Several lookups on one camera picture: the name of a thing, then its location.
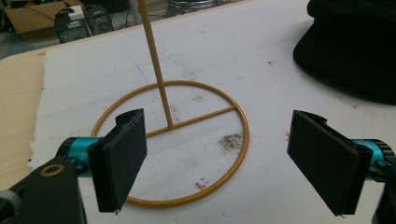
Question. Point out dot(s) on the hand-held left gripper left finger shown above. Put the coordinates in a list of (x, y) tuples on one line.
[(120, 161)]

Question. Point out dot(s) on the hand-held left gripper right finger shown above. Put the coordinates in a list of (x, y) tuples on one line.
[(327, 161)]

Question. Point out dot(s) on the cardboard box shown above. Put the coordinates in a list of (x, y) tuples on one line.
[(31, 15)]

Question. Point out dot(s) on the black cap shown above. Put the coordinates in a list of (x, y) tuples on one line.
[(351, 46)]

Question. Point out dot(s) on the white table cover sheet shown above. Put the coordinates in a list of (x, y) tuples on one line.
[(236, 62)]

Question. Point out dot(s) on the black equipment case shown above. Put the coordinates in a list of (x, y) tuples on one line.
[(73, 26)]

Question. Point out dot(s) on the gold metal hat stand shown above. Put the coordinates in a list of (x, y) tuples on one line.
[(162, 93)]

